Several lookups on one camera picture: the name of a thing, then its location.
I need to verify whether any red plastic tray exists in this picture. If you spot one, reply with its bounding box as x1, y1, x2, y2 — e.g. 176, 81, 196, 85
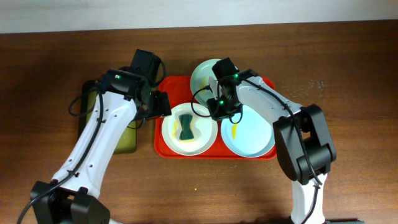
154, 76, 277, 160

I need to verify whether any green yellow sponge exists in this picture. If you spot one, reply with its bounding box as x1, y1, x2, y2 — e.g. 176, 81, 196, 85
178, 114, 194, 141

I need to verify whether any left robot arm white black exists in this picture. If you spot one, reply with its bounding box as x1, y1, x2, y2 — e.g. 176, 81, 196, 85
26, 67, 171, 223

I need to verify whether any light blue plate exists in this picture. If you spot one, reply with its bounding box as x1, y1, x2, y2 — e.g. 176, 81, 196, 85
221, 105, 275, 158

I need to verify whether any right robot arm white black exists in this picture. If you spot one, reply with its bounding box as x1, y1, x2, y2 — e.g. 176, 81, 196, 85
207, 69, 336, 223

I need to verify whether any mint green plate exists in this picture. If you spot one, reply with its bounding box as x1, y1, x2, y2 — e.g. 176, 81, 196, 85
190, 58, 219, 107

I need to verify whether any white plate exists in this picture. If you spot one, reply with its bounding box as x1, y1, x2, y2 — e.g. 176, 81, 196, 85
161, 103, 218, 156

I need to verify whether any black tray with soapy water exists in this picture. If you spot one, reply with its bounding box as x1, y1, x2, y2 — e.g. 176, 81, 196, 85
78, 80, 137, 154

